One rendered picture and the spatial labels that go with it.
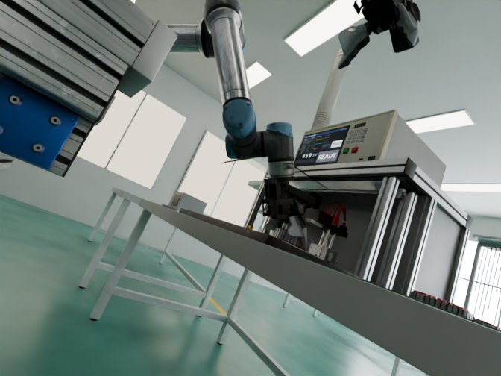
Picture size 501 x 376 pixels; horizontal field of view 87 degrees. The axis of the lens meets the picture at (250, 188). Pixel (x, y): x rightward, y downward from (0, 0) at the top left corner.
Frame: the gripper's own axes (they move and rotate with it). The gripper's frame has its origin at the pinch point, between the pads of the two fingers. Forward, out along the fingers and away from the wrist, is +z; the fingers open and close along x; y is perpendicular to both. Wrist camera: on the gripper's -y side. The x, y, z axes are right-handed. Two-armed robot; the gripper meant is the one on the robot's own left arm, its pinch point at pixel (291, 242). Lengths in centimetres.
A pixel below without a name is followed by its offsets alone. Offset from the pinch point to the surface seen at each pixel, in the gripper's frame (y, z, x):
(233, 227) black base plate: 21.0, -8.6, 5.0
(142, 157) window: -26, -64, -472
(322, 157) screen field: -29.3, -26.0, -14.8
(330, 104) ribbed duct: -154, -84, -124
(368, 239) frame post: -11.1, -2.7, 18.3
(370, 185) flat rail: -19.6, -16.0, 13.4
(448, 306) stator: -9.1, 6.9, 37.0
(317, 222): -8.2, -5.4, 2.8
